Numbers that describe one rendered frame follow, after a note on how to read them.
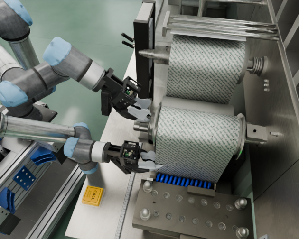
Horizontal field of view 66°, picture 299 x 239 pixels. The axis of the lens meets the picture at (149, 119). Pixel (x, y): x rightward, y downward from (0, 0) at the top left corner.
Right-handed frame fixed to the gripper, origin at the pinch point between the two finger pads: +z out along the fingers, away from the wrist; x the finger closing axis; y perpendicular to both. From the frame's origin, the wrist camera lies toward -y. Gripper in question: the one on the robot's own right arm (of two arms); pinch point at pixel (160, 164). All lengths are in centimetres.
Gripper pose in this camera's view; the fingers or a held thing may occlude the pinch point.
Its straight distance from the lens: 85.4
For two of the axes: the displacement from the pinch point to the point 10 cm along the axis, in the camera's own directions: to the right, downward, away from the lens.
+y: 0.0, -6.1, -7.9
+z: 9.8, 1.4, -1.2
